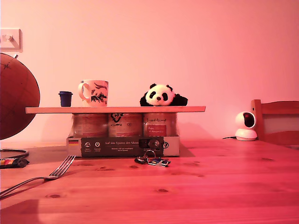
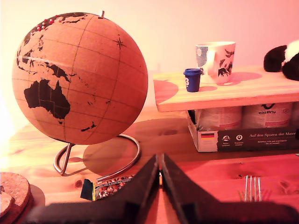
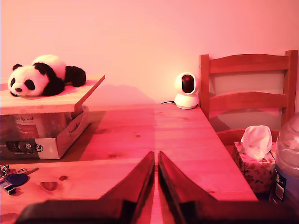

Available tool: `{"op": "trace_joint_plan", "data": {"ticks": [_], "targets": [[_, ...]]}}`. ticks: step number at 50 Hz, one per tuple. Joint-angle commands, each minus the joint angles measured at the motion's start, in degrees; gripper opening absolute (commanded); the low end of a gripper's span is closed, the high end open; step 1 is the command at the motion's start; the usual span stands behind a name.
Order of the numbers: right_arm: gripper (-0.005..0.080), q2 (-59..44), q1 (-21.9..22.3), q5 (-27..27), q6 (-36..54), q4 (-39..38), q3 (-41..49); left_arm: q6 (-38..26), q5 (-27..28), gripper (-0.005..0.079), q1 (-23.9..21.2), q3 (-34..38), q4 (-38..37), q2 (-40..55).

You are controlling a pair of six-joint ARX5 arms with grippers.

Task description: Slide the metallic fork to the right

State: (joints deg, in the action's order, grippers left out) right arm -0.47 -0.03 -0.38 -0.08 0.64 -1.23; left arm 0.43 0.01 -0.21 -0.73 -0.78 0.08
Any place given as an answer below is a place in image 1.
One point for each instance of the metallic fork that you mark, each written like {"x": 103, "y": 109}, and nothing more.
{"x": 56, "y": 173}

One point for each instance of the glass jar with red label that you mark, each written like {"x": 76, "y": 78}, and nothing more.
{"x": 158, "y": 126}

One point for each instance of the panda plush toy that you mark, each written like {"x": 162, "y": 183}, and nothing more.
{"x": 161, "y": 94}

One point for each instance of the glass jar with logo label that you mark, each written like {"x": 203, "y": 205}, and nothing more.
{"x": 125, "y": 126}

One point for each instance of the wooden board shelf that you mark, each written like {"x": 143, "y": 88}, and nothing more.
{"x": 116, "y": 110}

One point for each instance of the printed cardboard tray box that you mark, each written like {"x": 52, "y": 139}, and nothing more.
{"x": 116, "y": 148}

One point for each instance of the white mug with dark print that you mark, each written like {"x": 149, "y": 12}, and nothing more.
{"x": 98, "y": 93}

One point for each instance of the glass jar with plain label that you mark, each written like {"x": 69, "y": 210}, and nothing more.
{"x": 90, "y": 126}

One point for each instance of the small blue lidded cup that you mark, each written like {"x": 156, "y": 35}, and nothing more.
{"x": 65, "y": 100}

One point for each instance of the wooden chair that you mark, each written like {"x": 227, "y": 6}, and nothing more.
{"x": 258, "y": 121}

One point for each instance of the brown globe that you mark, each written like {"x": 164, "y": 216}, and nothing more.
{"x": 16, "y": 98}

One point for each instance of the dark colourful snack wrapper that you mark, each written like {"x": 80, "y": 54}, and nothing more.
{"x": 9, "y": 163}

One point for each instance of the white round security camera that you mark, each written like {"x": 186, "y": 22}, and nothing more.
{"x": 245, "y": 134}

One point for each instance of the white wall switch plate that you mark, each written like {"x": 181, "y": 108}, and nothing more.
{"x": 14, "y": 39}

